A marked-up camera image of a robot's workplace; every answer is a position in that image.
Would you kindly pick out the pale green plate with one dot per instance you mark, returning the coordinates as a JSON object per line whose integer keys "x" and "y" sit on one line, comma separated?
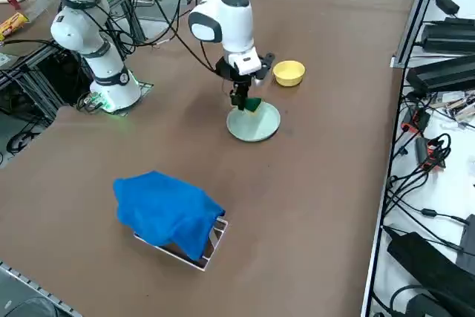
{"x": 252, "y": 127}

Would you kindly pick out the green and yellow sponge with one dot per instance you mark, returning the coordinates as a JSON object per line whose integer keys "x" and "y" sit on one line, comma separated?
{"x": 254, "y": 105}

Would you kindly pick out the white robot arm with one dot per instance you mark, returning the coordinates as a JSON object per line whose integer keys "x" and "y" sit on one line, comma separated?
{"x": 237, "y": 23}

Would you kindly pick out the blue cloth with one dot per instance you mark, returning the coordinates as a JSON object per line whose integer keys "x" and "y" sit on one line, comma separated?
{"x": 163, "y": 209}

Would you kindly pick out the large black case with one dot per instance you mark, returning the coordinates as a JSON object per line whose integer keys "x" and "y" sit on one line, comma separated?
{"x": 426, "y": 268}

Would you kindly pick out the small black power adapter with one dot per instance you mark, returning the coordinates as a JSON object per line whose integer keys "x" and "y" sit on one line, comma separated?
{"x": 447, "y": 5}

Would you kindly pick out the aluminium edge rail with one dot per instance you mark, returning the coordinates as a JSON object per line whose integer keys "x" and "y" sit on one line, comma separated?
{"x": 37, "y": 286}

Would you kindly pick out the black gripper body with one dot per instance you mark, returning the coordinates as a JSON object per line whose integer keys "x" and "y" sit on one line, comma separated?
{"x": 237, "y": 81}

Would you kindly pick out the orange and black plug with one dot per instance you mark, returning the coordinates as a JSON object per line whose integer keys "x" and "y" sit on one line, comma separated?
{"x": 423, "y": 151}
{"x": 417, "y": 120}

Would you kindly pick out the long black power adapter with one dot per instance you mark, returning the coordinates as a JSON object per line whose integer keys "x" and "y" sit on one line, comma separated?
{"x": 441, "y": 74}
{"x": 452, "y": 35}

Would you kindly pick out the small black box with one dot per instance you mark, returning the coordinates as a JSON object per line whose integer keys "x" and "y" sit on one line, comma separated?
{"x": 468, "y": 239}

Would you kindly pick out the orange snack packet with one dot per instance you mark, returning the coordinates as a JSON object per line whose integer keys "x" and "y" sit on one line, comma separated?
{"x": 15, "y": 23}

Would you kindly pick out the small yellow dish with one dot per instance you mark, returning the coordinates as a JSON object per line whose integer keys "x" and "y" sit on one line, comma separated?
{"x": 289, "y": 72}

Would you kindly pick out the aluminium profile post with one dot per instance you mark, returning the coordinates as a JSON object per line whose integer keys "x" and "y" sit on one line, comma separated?
{"x": 418, "y": 9}

